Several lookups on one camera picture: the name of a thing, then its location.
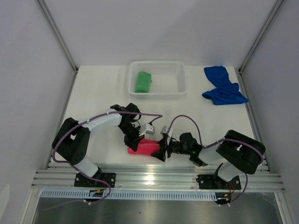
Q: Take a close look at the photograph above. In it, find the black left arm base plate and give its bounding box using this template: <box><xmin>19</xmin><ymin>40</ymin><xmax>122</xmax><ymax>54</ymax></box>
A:
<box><xmin>74</xmin><ymin>173</ymin><xmax>116</xmax><ymax>188</ymax></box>

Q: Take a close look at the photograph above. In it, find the aluminium frame post left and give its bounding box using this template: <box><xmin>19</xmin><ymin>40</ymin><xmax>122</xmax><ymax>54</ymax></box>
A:
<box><xmin>35</xmin><ymin>0</ymin><xmax>78</xmax><ymax>74</ymax></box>

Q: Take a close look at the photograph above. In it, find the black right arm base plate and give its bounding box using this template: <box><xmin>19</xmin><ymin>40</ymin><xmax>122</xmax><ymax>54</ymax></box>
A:
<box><xmin>196</xmin><ymin>174</ymin><xmax>241</xmax><ymax>190</ymax></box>

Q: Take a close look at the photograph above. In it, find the aluminium front rail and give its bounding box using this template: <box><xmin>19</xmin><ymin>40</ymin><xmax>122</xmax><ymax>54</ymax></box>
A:
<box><xmin>31</xmin><ymin>162</ymin><xmax>285</xmax><ymax>193</ymax></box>

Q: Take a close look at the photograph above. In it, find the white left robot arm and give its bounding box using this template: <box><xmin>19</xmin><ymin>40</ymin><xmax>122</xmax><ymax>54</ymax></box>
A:
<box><xmin>52</xmin><ymin>103</ymin><xmax>144</xmax><ymax>187</ymax></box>

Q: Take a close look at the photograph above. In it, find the pink microfiber towel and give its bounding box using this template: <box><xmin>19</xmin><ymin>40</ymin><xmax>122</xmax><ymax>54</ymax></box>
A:
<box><xmin>127</xmin><ymin>138</ymin><xmax>160</xmax><ymax>156</ymax></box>

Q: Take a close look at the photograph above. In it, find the blue microfiber towel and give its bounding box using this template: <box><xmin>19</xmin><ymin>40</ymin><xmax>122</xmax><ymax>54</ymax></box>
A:
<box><xmin>202</xmin><ymin>66</ymin><xmax>249</xmax><ymax>105</ymax></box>

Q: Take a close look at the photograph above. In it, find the green microfiber towel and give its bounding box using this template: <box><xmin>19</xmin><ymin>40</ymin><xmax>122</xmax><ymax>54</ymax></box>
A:
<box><xmin>135</xmin><ymin>71</ymin><xmax>152</xmax><ymax>93</ymax></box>

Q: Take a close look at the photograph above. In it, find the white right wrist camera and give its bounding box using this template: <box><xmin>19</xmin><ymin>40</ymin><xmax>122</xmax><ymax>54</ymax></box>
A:
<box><xmin>161</xmin><ymin>126</ymin><xmax>173</xmax><ymax>145</ymax></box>

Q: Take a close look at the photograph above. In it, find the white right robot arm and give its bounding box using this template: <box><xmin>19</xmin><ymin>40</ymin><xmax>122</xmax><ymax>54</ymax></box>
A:
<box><xmin>150</xmin><ymin>130</ymin><xmax>266</xmax><ymax>188</ymax></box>

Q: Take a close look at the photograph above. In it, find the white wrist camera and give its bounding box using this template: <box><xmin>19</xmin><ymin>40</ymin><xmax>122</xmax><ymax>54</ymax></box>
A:
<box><xmin>139</xmin><ymin>123</ymin><xmax>155</xmax><ymax>136</ymax></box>
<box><xmin>161</xmin><ymin>126</ymin><xmax>173</xmax><ymax>145</ymax></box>

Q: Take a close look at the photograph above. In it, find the aluminium frame post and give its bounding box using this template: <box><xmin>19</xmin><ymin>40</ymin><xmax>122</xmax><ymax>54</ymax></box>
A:
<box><xmin>35</xmin><ymin>0</ymin><xmax>78</xmax><ymax>74</ymax></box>
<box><xmin>238</xmin><ymin>0</ymin><xmax>286</xmax><ymax>75</ymax></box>

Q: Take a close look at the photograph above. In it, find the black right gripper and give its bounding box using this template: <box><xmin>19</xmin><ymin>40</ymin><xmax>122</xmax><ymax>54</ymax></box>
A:
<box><xmin>151</xmin><ymin>136</ymin><xmax>192</xmax><ymax>161</ymax></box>

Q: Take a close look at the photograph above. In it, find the white slotted cable duct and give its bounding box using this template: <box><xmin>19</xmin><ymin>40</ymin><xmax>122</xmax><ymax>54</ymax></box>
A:
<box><xmin>41</xmin><ymin>189</ymin><xmax>217</xmax><ymax>201</ymax></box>

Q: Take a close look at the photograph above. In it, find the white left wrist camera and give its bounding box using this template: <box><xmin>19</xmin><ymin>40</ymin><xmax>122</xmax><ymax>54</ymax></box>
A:
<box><xmin>139</xmin><ymin>123</ymin><xmax>155</xmax><ymax>136</ymax></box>

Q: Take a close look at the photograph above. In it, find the white plastic basket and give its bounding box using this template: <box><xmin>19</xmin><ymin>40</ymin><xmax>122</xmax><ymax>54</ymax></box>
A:
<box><xmin>128</xmin><ymin>61</ymin><xmax>188</xmax><ymax>99</ymax></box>

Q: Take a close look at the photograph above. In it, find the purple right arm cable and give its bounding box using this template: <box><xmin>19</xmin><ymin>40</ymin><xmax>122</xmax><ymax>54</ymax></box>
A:
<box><xmin>161</xmin><ymin>114</ymin><xmax>264</xmax><ymax>208</ymax></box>

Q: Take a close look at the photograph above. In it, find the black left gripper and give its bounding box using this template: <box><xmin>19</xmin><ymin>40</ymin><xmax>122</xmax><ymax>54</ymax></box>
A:
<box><xmin>119</xmin><ymin>122</ymin><xmax>144</xmax><ymax>151</ymax></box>

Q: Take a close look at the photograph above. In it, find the aluminium frame post right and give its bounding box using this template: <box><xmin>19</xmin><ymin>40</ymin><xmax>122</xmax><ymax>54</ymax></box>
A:
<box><xmin>238</xmin><ymin>0</ymin><xmax>286</xmax><ymax>75</ymax></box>

